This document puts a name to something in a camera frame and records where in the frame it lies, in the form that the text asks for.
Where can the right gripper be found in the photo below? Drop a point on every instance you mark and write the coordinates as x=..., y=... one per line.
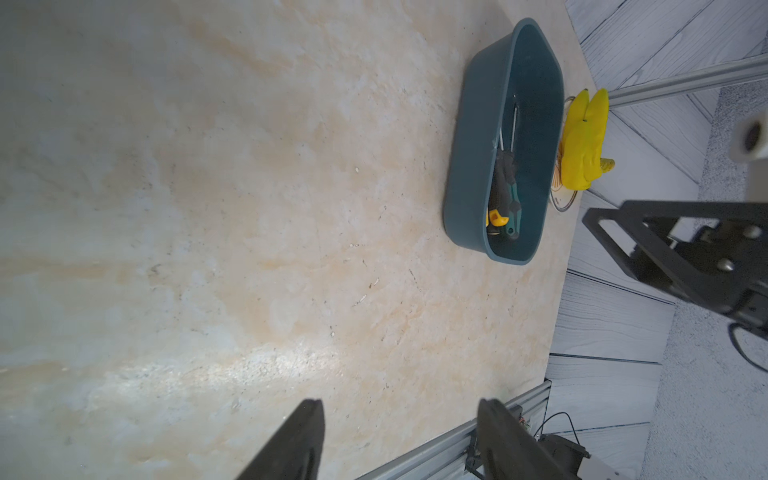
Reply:
x=713, y=254

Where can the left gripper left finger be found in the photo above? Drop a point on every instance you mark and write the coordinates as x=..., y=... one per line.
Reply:
x=294, y=451

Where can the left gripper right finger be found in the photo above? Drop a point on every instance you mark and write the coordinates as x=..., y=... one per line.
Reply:
x=493, y=418

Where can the green handle screwdriver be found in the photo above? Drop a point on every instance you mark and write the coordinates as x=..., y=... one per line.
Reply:
x=507, y=137

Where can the black yellow copper-shaft screwdriver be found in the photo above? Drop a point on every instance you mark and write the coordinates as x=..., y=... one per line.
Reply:
x=498, y=215

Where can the teal storage box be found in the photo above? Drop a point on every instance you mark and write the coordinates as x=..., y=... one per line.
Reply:
x=520, y=65

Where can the patterned round plate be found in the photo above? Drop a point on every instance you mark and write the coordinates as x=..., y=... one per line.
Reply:
x=561, y=197

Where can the yellow banana bunch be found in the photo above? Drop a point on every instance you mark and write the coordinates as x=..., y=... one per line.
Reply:
x=582, y=140

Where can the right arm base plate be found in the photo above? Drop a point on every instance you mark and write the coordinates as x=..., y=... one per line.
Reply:
x=552, y=457

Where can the aluminium front rail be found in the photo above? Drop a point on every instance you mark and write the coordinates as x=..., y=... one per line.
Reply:
x=445, y=456

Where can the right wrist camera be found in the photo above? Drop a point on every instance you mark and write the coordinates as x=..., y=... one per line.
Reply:
x=748, y=147

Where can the right aluminium frame post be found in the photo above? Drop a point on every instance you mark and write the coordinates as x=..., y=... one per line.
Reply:
x=731, y=73

